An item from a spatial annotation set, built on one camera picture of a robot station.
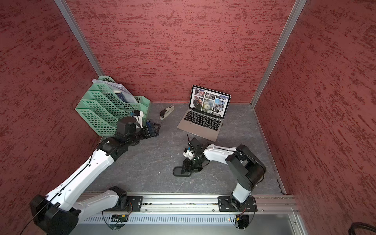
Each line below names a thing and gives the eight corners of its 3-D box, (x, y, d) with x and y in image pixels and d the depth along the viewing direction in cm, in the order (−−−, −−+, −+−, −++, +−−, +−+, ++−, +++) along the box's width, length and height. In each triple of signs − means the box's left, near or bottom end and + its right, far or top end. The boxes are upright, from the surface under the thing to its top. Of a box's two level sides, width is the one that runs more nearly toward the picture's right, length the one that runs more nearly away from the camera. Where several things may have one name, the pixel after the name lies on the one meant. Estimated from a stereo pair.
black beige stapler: (158, 117, 114) (157, 113, 111) (172, 107, 121) (171, 104, 117) (161, 120, 112) (160, 116, 109) (175, 110, 119) (174, 106, 115)
